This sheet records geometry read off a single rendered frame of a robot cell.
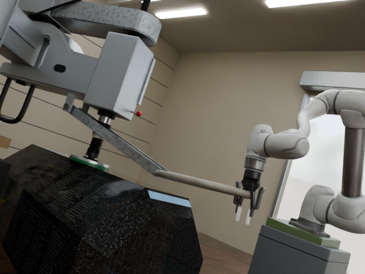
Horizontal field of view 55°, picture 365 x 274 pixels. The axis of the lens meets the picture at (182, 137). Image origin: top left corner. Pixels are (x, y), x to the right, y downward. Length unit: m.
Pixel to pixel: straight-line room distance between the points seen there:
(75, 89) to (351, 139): 1.46
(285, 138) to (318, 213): 0.78
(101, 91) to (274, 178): 5.20
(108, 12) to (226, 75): 6.19
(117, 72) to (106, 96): 0.14
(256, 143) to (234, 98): 6.18
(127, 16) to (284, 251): 1.53
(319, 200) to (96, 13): 1.63
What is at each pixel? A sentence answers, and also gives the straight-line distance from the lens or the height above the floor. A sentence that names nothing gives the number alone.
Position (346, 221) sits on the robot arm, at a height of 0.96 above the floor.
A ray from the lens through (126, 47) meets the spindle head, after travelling 1.93.
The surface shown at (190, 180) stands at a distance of 1.46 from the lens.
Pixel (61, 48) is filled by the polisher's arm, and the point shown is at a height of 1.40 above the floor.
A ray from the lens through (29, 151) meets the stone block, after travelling 2.28.
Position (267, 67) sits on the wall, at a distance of 7.65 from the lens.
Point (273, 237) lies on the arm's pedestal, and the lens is 2.11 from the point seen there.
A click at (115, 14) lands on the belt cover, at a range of 2.07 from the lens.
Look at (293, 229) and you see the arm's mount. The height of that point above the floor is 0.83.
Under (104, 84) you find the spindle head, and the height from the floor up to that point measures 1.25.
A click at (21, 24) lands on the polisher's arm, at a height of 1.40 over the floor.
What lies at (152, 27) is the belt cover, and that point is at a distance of 2.00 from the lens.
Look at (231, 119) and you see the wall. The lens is 7.56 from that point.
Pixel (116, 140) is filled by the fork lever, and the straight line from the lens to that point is 1.84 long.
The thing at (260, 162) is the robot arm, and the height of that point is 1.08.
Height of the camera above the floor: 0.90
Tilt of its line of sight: 7 degrees up
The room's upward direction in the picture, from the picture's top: 18 degrees clockwise
